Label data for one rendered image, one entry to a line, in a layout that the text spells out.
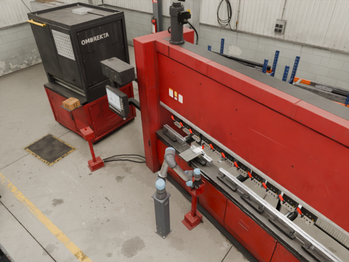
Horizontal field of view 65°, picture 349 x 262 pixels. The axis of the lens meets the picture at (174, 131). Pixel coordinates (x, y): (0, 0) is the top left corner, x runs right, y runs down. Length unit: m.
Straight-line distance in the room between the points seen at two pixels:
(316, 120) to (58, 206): 3.81
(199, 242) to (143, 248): 0.76
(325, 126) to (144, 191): 3.08
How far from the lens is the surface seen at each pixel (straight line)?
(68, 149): 5.70
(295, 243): 3.23
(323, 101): 2.54
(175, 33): 3.47
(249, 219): 3.42
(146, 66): 3.73
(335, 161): 2.47
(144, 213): 4.32
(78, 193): 4.83
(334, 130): 2.34
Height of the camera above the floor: 3.45
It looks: 37 degrees down
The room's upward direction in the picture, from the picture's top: 1 degrees counter-clockwise
